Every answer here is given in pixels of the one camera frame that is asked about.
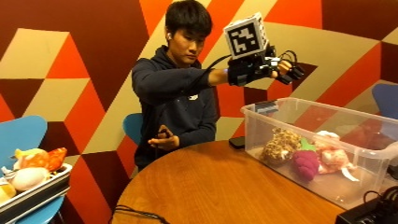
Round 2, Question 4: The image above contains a small black clicker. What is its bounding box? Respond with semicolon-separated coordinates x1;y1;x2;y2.
159;125;172;139

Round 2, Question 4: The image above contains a blue chair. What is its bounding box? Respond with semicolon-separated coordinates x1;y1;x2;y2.
0;115;67;224
123;112;144;146
370;83;398;120

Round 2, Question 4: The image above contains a the person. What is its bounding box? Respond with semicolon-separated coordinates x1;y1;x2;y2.
131;0;232;172

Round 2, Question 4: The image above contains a white marker cube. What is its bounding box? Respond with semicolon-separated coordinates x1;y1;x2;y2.
223;11;271;61

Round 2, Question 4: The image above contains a black phone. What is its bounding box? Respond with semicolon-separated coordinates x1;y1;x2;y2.
228;135;247;150

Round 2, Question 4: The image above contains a green plush toy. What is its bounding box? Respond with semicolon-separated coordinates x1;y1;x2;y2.
299;138;317;152

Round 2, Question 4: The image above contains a brown plush toy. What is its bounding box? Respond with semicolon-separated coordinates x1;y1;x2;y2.
260;127;304;167

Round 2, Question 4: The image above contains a pink and white plush toy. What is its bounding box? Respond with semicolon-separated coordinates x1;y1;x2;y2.
313;130;361;183

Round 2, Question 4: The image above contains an orange plush toy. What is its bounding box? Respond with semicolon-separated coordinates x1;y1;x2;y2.
12;147;68;173

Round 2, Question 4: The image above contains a magenta plush toy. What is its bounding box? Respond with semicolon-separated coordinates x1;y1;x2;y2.
293;150;321;182

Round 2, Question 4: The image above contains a grey tray box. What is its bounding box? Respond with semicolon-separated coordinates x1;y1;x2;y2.
0;162;74;224

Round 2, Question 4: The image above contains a clear plastic storage bin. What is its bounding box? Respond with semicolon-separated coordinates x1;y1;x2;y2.
240;97;398;210

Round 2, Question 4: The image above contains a yellow plush toy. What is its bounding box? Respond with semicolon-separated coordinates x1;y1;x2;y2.
0;181;18;203

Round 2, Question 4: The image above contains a black electronic device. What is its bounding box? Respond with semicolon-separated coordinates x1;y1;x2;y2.
333;186;398;224

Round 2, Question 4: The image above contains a black glove cable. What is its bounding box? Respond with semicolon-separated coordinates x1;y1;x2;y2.
153;54;233;157

